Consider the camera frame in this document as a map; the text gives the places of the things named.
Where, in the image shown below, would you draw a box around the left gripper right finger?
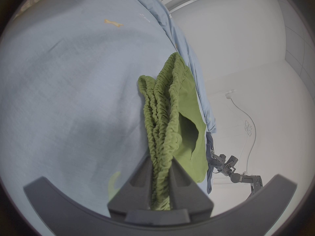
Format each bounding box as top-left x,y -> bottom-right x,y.
169,156 -> 214,217

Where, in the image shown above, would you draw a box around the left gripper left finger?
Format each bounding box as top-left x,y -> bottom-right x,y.
107,155 -> 153,217

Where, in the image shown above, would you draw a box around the dark blue garment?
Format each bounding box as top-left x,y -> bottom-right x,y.
205,132 -> 217,195

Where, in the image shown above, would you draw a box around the green shorts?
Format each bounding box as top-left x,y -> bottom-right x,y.
137,52 -> 210,211

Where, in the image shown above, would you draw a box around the round woven basket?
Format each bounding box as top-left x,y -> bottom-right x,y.
12,0 -> 53,18

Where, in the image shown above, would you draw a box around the pale blue quilt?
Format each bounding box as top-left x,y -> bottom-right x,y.
122,0 -> 218,134

